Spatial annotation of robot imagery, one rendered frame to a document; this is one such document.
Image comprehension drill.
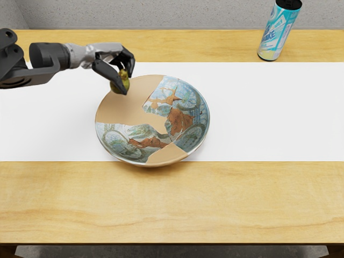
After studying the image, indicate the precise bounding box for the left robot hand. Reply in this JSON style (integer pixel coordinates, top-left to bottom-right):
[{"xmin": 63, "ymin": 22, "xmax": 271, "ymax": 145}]
[{"xmin": 63, "ymin": 42, "xmax": 135, "ymax": 95}]

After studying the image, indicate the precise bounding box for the green pear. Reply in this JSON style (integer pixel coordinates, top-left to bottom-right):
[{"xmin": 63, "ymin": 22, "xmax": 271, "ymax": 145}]
[{"xmin": 109, "ymin": 68, "xmax": 131, "ymax": 95}]

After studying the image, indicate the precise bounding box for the patterned tan and blue plate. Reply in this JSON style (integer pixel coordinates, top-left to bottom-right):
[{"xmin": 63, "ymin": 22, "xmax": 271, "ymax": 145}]
[{"xmin": 95, "ymin": 74, "xmax": 211, "ymax": 168}]

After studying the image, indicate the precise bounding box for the light blue drink can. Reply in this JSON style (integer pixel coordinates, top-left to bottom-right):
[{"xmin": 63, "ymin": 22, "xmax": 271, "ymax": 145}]
[{"xmin": 257, "ymin": 0, "xmax": 304, "ymax": 62}]

